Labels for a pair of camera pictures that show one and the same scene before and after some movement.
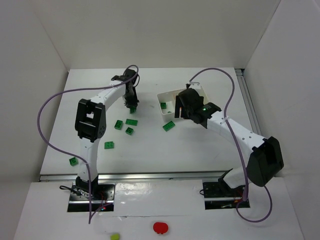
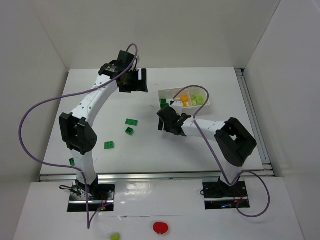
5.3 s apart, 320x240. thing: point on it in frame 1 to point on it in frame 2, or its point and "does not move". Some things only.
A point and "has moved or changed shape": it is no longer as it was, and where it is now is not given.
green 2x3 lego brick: (168, 126) has moved or changed shape
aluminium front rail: (132, 177) does not move
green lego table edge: (73, 161) does not move
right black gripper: (180, 107) to (164, 122)
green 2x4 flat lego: (131, 122) does not move
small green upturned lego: (129, 131) does not move
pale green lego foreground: (115, 237) does not move
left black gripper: (130, 99) to (136, 81)
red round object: (160, 227) does not move
